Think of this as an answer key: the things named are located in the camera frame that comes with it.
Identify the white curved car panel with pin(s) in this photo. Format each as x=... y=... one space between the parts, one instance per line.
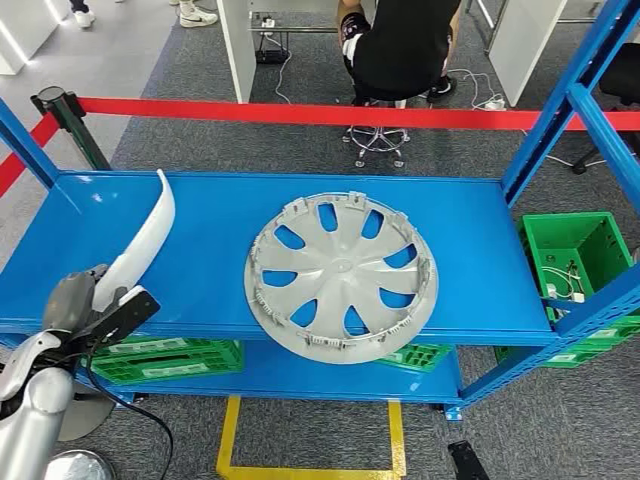
x=145 y=238

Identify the red barrier belt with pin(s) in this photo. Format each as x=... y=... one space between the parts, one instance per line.
x=300 y=114
x=20 y=162

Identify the black belt stanchion post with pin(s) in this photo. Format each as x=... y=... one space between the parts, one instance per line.
x=75 y=126

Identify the person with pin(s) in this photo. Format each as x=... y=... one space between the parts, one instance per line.
x=400 y=46

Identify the black office chair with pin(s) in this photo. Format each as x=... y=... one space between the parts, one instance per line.
x=620 y=73

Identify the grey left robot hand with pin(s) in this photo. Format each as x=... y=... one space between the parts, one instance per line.
x=67 y=301

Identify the black stanchion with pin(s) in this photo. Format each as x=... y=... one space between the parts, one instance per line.
x=95 y=414

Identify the white power strip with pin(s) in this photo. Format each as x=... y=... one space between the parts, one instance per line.
x=496 y=103

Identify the person's white shoe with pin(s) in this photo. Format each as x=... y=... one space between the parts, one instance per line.
x=198 y=16
x=84 y=16

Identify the chrome stool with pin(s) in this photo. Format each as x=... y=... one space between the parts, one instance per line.
x=377 y=139

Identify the white desk panel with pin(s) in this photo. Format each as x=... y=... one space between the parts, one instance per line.
x=237 y=46
x=525 y=46

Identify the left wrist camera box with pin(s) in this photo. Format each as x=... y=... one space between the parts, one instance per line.
x=130 y=314

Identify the white platform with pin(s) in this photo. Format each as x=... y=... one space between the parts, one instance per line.
x=25 y=26

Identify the blue metal shelf rack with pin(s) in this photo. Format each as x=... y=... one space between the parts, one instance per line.
x=200 y=252

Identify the grey wheel hubcap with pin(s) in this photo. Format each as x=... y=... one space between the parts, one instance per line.
x=340 y=265

